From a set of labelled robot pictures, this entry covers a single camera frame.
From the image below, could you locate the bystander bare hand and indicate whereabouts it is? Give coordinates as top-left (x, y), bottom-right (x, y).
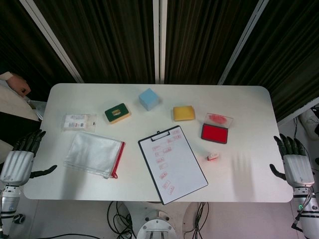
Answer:
top-left (8, 73), bottom-right (32, 96)

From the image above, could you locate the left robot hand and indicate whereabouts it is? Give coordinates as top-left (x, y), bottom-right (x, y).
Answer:
top-left (0, 129), bottom-right (58, 187)

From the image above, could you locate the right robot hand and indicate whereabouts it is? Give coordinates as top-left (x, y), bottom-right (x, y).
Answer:
top-left (269, 133), bottom-right (315, 188)

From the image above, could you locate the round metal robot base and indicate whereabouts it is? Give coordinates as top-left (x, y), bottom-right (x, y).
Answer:
top-left (136, 211), bottom-right (176, 239)

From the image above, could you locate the bystander beige garment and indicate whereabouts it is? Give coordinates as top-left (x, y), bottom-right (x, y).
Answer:
top-left (0, 71), bottom-right (42, 122)

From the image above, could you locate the dark pleated curtain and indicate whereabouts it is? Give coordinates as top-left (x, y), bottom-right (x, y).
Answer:
top-left (0, 0), bottom-right (80, 103)
top-left (164, 0), bottom-right (262, 85)
top-left (223, 0), bottom-right (319, 122)
top-left (33, 0), bottom-right (160, 84)

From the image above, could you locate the white shoe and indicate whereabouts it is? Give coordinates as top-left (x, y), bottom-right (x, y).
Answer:
top-left (299, 109), bottom-right (319, 140)

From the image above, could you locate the clear packet with labels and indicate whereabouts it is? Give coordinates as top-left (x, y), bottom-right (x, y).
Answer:
top-left (61, 113), bottom-right (97, 133)

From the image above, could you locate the clear pouch red zipper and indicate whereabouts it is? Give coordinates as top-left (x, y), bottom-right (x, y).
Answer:
top-left (63, 131), bottom-right (126, 180)

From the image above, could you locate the red ink pad clear lid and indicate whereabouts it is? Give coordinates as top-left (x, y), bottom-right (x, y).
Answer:
top-left (200, 113), bottom-right (235, 144)

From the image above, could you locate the green and yellow sponge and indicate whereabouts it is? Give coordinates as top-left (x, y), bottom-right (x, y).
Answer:
top-left (104, 102), bottom-right (132, 125)

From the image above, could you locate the white stamped paper sheet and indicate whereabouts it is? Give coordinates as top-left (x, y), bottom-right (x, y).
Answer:
top-left (140, 128), bottom-right (208, 203)

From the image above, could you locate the light blue foam cube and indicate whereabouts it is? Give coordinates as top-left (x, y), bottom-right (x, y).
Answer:
top-left (138, 88), bottom-right (160, 112)

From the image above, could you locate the black clipboard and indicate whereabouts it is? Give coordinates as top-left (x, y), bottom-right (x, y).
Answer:
top-left (138, 125), bottom-right (209, 206)

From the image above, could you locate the white metal frame post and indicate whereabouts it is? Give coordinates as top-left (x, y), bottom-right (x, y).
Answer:
top-left (152, 0), bottom-right (168, 84)
top-left (278, 98), bottom-right (319, 127)
top-left (19, 0), bottom-right (84, 83)
top-left (217, 0), bottom-right (271, 85)

